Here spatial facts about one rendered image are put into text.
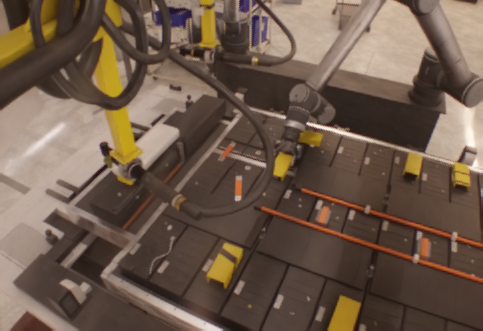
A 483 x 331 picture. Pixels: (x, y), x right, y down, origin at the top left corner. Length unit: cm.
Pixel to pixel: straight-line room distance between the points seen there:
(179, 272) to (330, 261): 55
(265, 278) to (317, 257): 21
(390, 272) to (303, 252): 33
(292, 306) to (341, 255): 28
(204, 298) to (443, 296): 84
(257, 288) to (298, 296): 14
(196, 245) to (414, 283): 82
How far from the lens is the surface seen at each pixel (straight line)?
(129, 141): 114
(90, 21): 48
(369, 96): 263
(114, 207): 143
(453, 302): 143
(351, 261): 138
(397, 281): 139
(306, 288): 129
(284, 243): 138
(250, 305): 124
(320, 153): 178
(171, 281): 131
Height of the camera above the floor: 212
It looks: 39 degrees down
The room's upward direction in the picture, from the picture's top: straight up
